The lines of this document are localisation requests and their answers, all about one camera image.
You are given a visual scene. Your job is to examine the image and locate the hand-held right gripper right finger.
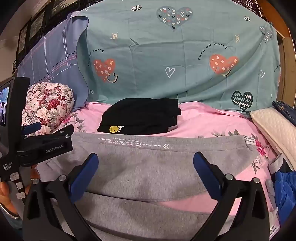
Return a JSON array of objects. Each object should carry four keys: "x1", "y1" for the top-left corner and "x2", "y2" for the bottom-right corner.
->
[{"x1": 193, "y1": 152, "x2": 271, "y2": 241}]

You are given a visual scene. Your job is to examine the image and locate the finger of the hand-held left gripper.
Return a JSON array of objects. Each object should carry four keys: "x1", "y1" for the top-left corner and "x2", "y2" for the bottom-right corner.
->
[
  {"x1": 19, "y1": 125, "x2": 75, "y2": 167},
  {"x1": 22, "y1": 122, "x2": 42, "y2": 136}
]

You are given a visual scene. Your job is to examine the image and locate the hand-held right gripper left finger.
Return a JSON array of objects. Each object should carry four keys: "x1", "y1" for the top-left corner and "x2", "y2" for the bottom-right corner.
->
[{"x1": 22, "y1": 152, "x2": 109, "y2": 241}]

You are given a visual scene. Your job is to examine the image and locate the grey pants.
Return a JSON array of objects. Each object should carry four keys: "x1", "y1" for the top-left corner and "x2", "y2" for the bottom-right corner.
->
[{"x1": 38, "y1": 132, "x2": 260, "y2": 241}]

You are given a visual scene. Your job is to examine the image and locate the person's left hand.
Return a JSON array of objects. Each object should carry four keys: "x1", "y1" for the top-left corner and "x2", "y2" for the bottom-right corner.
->
[{"x1": 0, "y1": 163, "x2": 38, "y2": 209}]

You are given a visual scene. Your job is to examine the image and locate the red floral pillow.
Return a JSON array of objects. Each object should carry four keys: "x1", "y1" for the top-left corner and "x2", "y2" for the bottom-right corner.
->
[{"x1": 22, "y1": 82, "x2": 74, "y2": 136}]

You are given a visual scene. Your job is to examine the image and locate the pink floral bedsheet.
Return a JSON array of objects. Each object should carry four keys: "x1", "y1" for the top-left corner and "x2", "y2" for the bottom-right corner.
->
[{"x1": 37, "y1": 101, "x2": 281, "y2": 232}]

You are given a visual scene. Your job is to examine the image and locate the blue plaid pillow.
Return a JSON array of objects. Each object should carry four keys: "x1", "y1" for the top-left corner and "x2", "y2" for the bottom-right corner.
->
[{"x1": 17, "y1": 11, "x2": 90, "y2": 109}]

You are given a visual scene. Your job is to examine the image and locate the grey cloth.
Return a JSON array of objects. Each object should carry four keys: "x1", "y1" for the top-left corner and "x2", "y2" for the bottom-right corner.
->
[{"x1": 266, "y1": 154, "x2": 288, "y2": 209}]

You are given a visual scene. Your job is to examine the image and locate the white mattress pad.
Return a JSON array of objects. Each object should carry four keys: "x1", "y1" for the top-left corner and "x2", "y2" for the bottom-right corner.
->
[{"x1": 250, "y1": 108, "x2": 296, "y2": 169}]

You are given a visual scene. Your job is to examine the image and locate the black folded garment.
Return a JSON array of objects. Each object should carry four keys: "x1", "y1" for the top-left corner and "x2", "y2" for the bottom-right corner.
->
[{"x1": 97, "y1": 98, "x2": 182, "y2": 135}]

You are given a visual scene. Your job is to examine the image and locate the bright blue garment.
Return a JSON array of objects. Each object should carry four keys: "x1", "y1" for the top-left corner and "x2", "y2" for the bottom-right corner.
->
[{"x1": 274, "y1": 170, "x2": 296, "y2": 230}]

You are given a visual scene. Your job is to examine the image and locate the dark blue jeans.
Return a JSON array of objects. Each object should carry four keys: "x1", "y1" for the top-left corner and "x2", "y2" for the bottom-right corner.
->
[{"x1": 272, "y1": 100, "x2": 296, "y2": 127}]

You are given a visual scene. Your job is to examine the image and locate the teal heart-print blanket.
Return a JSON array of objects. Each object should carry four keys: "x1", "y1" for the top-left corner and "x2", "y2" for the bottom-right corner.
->
[{"x1": 76, "y1": 0, "x2": 281, "y2": 112}]

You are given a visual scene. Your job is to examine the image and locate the framed wall picture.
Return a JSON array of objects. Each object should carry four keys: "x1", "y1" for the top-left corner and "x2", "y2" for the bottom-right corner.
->
[
  {"x1": 29, "y1": 10, "x2": 45, "y2": 40},
  {"x1": 50, "y1": 0, "x2": 77, "y2": 16},
  {"x1": 17, "y1": 23, "x2": 29, "y2": 56}
]

